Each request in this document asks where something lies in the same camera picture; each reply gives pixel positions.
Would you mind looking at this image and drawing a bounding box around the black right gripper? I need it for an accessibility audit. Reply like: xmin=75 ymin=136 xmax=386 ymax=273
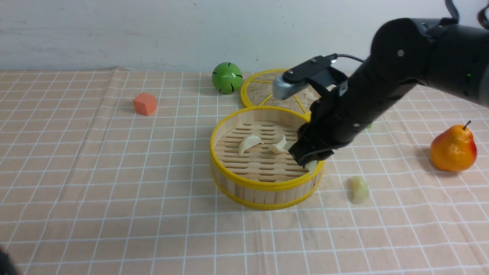
xmin=288 ymin=101 xmax=367 ymax=168

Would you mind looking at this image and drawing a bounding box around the greenish dumpling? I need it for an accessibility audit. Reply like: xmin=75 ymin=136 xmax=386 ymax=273
xmin=351 ymin=176 xmax=370 ymax=205
xmin=304 ymin=160 xmax=318 ymax=175

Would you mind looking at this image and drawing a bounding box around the white dumpling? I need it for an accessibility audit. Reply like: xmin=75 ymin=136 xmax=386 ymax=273
xmin=268 ymin=134 xmax=288 ymax=154
xmin=238 ymin=135 xmax=264 ymax=155

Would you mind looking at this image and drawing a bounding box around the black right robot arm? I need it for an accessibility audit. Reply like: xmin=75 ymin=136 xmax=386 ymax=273
xmin=289 ymin=18 xmax=488 ymax=167

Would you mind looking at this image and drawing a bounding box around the bamboo steamer tray yellow rim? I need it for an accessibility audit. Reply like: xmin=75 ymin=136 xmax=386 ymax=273
xmin=210 ymin=106 xmax=324 ymax=210

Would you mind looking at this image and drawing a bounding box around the bamboo steamer lid yellow rim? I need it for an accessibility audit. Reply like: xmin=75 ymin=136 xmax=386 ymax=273
xmin=240 ymin=69 xmax=331 ymax=122

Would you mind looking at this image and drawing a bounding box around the green ball with black slits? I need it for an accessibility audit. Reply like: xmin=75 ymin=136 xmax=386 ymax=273
xmin=212 ymin=62 xmax=243 ymax=94

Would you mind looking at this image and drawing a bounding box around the orange yellow toy pear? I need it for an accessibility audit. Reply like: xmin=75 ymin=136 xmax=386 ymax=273
xmin=430 ymin=120 xmax=478 ymax=172

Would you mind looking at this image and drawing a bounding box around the orange cube block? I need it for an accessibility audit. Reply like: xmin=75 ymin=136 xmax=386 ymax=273
xmin=133 ymin=92 xmax=158 ymax=116

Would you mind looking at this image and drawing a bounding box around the checkered beige tablecloth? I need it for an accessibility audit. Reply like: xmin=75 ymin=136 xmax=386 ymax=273
xmin=0 ymin=68 xmax=488 ymax=275

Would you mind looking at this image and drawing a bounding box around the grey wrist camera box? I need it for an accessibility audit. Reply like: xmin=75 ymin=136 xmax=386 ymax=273
xmin=272 ymin=74 xmax=309 ymax=100

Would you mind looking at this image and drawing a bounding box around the black camera cable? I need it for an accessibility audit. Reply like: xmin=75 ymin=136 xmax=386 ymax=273
xmin=329 ymin=54 xmax=365 ymax=63

